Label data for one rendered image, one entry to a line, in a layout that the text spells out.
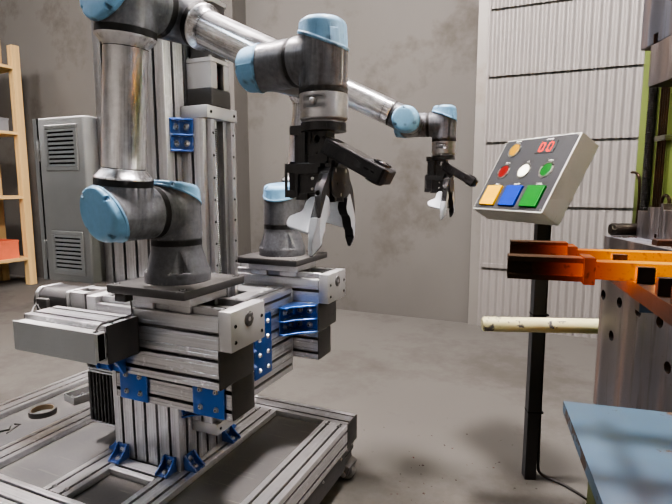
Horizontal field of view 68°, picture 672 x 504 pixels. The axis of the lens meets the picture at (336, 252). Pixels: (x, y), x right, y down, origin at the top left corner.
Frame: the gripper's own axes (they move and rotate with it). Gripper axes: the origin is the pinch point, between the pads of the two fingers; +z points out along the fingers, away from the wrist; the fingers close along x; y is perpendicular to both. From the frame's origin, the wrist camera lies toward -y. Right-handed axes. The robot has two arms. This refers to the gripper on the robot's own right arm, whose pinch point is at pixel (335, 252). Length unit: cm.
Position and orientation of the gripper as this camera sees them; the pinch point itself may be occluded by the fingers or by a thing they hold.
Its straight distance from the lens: 79.6
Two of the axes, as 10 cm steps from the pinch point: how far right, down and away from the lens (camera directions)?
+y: -9.2, -0.5, 4.0
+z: 0.0, 9.9, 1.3
